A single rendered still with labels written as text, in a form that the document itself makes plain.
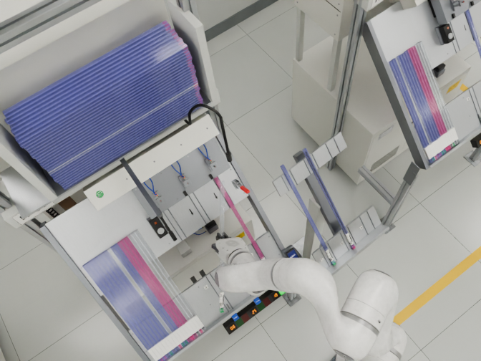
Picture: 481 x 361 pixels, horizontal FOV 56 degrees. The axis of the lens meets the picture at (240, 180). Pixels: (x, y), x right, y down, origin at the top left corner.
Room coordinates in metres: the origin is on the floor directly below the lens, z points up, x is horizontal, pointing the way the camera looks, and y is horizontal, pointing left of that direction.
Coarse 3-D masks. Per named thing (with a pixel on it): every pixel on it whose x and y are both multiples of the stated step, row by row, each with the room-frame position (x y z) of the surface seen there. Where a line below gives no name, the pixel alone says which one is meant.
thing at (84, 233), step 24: (216, 192) 0.76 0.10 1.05; (240, 192) 0.77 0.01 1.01; (72, 216) 0.70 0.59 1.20; (96, 216) 0.70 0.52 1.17; (120, 216) 0.70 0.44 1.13; (144, 216) 0.69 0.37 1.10; (168, 216) 0.69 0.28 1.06; (192, 216) 0.69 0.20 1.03; (216, 216) 0.69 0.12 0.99; (72, 240) 0.63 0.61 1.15; (96, 240) 0.63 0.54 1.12; (120, 240) 0.63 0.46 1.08; (168, 240) 0.62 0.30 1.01; (96, 288) 0.49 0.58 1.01
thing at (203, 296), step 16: (256, 240) 0.62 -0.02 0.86; (272, 240) 0.61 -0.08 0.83; (256, 256) 0.56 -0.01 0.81; (272, 256) 0.56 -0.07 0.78; (192, 288) 0.47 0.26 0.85; (208, 288) 0.47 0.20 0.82; (192, 304) 0.42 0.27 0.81; (208, 304) 0.42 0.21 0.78; (224, 304) 0.41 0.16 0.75; (208, 320) 0.37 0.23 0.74
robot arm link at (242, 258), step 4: (236, 256) 0.47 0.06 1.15; (240, 256) 0.46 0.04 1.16; (244, 256) 0.46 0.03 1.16; (248, 256) 0.46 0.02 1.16; (252, 256) 0.46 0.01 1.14; (236, 260) 0.45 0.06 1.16; (240, 260) 0.45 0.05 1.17; (244, 260) 0.44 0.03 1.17; (248, 260) 0.44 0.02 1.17; (252, 260) 0.44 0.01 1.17; (248, 292) 0.34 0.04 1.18; (252, 292) 0.33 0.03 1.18; (256, 292) 0.33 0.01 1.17; (260, 292) 0.33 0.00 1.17
